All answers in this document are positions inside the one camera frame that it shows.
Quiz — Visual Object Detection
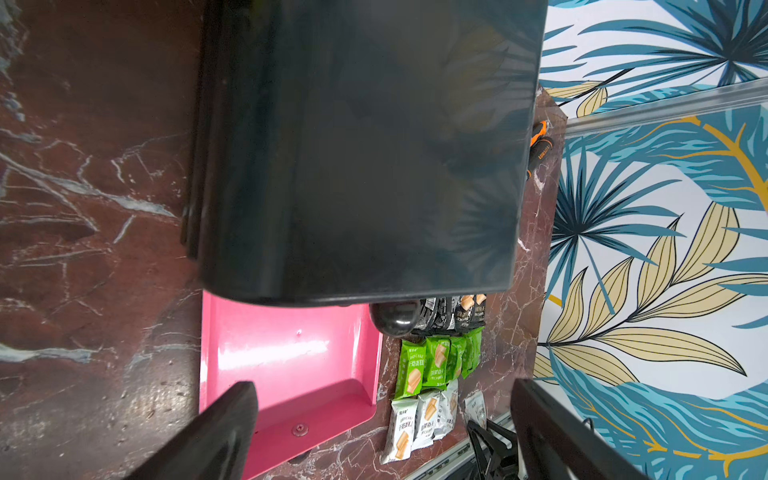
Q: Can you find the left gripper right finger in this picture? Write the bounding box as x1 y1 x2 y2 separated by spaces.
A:
511 378 645 480

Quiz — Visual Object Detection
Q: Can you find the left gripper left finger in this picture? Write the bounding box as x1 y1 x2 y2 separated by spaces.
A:
128 381 258 479

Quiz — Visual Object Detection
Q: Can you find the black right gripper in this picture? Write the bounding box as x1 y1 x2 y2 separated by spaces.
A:
467 420 520 480

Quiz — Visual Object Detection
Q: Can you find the white cookie packet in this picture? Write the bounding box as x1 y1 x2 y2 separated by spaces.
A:
380 398 418 464
412 390 442 450
433 380 459 441
464 390 487 428

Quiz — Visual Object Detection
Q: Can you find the green cookie packet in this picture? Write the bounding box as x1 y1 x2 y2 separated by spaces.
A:
462 327 484 378
423 336 451 390
394 340 426 400
446 336 467 382

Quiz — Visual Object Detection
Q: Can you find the pink bottom drawer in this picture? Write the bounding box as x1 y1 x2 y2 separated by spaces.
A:
199 292 382 479

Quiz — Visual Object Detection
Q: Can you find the black cookie packet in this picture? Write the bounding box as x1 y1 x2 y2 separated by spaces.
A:
412 297 438 334
454 295 475 331
472 294 487 324
433 296 458 334

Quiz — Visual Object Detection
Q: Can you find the black drawer cabinet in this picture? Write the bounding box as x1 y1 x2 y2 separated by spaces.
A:
184 1 548 307

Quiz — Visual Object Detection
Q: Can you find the black orange screwdriver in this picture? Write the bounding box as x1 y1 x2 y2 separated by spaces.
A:
526 136 554 178

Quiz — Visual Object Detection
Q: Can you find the aluminium front rail frame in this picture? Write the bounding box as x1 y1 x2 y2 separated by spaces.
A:
405 439 482 480

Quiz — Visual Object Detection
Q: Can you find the right aluminium corner post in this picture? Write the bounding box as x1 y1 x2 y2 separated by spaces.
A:
565 78 767 139

